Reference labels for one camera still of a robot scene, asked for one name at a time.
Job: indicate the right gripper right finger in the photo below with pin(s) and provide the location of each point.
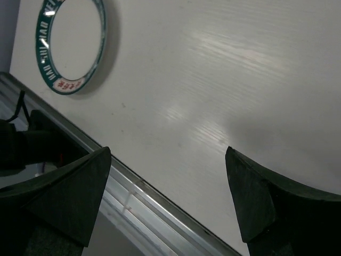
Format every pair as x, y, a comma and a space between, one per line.
279, 216

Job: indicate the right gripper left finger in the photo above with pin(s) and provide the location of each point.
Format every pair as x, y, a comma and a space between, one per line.
55, 213

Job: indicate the white plate teal rim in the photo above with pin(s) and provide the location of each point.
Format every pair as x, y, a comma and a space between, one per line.
69, 43

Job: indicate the aluminium frame rail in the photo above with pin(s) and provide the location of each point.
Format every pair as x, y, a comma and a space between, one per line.
149, 220

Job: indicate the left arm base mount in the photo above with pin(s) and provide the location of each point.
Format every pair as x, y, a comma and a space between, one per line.
42, 142

